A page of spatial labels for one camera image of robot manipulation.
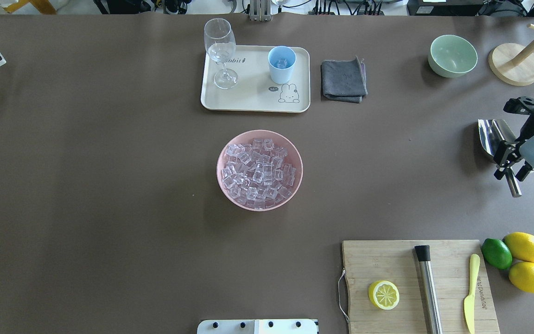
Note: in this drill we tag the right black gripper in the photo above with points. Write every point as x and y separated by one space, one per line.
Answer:
509 153

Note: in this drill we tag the metal ice scoop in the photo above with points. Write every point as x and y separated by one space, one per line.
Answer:
490 133

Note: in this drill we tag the pink bowl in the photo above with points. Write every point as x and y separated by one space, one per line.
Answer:
223 185

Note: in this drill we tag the wooden cup tree stand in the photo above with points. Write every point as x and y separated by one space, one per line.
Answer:
513 63

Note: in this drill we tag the light blue cup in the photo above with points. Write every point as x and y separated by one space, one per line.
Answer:
281 61

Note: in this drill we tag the clear ice cubes pile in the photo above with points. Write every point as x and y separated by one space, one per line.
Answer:
258 174

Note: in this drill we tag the yellow lemon upper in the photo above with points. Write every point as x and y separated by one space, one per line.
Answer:
521 245

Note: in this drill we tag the yellow lemon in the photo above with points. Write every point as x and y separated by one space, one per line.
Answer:
521 275
521 245

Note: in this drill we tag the green lime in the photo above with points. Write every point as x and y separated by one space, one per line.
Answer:
497 254

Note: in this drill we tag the green bowl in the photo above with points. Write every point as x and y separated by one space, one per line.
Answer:
451 56

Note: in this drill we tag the yellow lemon lower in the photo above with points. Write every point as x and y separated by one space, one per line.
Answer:
521 275

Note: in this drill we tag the steel muddler black tip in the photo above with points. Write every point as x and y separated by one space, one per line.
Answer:
425 263

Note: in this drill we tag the yellow plastic knife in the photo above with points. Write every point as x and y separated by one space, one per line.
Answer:
469 300

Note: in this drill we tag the bamboo cutting board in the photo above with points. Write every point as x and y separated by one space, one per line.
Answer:
368 261

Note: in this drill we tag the grey folded cloth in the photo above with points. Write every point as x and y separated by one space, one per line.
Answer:
344 81

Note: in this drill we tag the half lemon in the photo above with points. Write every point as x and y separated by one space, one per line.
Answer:
384 294

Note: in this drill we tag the beige serving tray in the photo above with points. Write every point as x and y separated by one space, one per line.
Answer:
255 90

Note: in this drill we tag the clear wine glass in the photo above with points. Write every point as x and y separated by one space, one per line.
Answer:
220 47

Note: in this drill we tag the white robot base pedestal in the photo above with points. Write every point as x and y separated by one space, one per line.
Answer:
259 326

